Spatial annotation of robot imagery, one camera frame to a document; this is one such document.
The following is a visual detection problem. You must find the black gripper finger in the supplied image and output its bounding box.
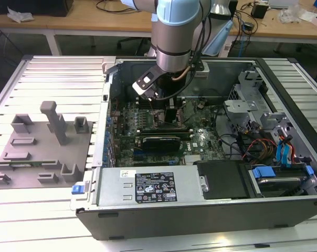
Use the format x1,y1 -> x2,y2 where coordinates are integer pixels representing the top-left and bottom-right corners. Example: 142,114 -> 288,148
165,106 -> 178,124

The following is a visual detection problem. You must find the metal socket cover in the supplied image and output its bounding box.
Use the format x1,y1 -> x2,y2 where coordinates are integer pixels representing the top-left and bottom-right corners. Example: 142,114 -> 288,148
176,101 -> 198,125

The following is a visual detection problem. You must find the thin metal locking lever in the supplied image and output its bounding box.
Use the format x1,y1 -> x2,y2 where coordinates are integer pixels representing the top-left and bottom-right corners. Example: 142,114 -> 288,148
149,100 -> 160,123

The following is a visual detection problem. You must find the RAM slots bank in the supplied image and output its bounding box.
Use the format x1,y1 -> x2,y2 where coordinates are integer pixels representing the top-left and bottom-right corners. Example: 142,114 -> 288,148
136,127 -> 193,137
136,96 -> 185,110

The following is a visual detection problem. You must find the black graphics card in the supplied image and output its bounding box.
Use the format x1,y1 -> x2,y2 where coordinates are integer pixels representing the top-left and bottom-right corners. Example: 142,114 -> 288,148
140,135 -> 182,153

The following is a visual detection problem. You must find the green motherboard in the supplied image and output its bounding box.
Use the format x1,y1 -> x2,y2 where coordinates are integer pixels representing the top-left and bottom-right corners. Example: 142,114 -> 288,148
110,98 -> 227,167

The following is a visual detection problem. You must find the small silver heat sink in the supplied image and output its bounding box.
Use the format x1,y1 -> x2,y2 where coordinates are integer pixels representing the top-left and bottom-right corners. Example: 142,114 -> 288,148
184,154 -> 204,166

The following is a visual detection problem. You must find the black chair base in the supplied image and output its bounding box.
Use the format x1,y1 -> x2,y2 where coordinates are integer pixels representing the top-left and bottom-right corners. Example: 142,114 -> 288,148
117,36 -> 150,51

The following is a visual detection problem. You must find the grey metal drive cage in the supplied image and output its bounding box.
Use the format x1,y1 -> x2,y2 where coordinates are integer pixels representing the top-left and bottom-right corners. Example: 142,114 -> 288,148
223,69 -> 288,137

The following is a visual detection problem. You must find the black drive bay cover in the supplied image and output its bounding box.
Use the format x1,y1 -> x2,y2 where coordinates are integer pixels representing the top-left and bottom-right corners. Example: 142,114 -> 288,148
195,160 -> 250,200

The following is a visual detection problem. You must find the silver power supply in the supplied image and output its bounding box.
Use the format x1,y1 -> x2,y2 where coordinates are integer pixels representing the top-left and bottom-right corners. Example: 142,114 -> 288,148
97,166 -> 205,207

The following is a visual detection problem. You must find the black open PC case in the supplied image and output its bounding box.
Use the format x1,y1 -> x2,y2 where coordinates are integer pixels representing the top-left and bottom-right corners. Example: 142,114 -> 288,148
69,56 -> 317,241

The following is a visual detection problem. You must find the hard disk in blue carrier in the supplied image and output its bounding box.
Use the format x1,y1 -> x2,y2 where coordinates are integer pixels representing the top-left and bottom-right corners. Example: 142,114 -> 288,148
249,165 -> 315,197

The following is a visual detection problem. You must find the small black box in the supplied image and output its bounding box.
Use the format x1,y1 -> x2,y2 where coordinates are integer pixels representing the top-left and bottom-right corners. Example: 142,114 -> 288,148
251,4 -> 269,19

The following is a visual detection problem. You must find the wooden desk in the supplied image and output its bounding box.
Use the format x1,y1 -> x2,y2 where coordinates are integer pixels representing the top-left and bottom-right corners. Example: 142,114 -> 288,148
0,0 -> 317,56

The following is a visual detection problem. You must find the grey parts rack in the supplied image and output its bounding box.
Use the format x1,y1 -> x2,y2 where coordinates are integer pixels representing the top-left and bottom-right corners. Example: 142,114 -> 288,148
0,100 -> 94,190

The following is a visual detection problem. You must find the clear plastic bag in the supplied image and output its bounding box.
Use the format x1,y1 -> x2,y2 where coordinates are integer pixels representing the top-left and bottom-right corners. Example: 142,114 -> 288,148
278,5 -> 303,23

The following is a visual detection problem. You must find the green RAM stick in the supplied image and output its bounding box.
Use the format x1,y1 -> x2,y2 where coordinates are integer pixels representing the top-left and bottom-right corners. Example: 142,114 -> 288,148
0,161 -> 58,169

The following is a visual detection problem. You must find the large black equipment box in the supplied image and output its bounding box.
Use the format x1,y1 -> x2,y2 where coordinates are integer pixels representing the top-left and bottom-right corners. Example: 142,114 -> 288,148
0,0 -> 74,17

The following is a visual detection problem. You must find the white cardboard box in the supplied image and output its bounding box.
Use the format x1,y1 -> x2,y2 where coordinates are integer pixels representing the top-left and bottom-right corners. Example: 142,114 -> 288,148
300,10 -> 317,28

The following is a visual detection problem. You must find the crumpled white paper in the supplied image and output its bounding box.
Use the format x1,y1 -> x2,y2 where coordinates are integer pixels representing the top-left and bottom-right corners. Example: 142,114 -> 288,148
7,6 -> 34,22

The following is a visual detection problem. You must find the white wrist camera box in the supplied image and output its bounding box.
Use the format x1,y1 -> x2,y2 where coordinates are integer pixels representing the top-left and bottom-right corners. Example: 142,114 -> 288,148
132,65 -> 161,102

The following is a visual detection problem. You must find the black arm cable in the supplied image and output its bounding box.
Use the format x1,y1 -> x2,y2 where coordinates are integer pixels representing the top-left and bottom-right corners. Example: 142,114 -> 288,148
158,15 -> 209,102

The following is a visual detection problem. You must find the red yellow wire bundle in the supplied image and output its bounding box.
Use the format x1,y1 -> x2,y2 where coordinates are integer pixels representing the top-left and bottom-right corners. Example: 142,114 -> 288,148
242,138 -> 277,161

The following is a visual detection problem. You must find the blue flat data wire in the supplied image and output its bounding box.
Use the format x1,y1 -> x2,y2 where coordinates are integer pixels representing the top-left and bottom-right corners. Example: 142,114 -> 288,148
276,140 -> 294,167

